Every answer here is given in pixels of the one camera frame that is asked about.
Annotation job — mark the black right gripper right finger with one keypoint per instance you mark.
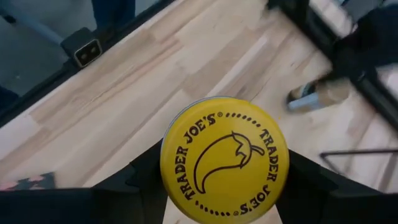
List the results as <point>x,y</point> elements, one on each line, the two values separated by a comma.
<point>335,208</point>

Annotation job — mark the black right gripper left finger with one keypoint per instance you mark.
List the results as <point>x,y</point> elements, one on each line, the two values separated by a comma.
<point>77,207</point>

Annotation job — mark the furikake jar tan lid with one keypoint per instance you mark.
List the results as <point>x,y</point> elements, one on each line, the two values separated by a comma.
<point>332,91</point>

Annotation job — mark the chili onion jar yellow lid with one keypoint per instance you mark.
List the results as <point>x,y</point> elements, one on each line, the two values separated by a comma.
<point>224,161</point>

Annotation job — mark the person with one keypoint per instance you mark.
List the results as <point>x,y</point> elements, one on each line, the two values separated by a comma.
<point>112,12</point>

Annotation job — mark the black table-level camera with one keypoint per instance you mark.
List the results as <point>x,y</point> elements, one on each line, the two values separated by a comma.
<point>84,51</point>

